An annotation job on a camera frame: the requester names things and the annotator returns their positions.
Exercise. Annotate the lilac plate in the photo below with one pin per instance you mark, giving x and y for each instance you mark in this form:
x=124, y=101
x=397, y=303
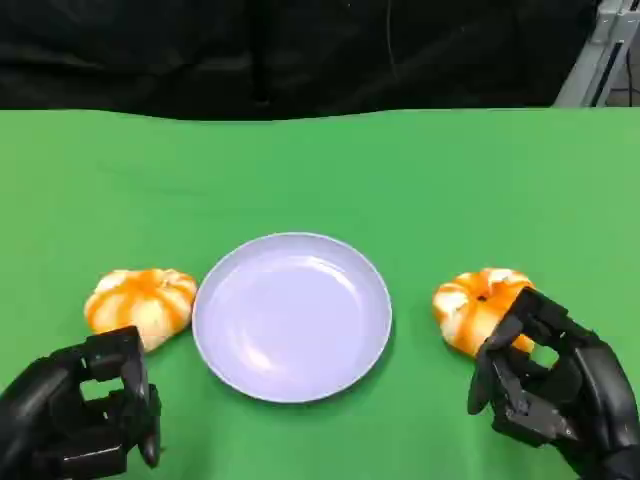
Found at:
x=292, y=317

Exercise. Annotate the green table cloth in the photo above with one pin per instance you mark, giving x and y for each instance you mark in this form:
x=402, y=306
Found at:
x=320, y=190

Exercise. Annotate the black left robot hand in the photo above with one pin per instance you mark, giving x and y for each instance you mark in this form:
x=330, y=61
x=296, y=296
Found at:
x=55, y=400

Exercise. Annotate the grey metal frame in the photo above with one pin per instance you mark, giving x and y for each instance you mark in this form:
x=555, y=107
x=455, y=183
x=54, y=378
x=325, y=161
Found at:
x=602, y=55

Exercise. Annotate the orange and white bread roll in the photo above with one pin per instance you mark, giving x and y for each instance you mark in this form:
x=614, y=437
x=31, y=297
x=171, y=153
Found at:
x=467, y=310
x=137, y=305

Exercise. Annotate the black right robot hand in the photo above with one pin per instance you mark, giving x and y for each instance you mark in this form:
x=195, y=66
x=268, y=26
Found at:
x=555, y=380

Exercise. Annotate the black backdrop curtain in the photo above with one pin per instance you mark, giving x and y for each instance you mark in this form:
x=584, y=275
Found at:
x=280, y=50

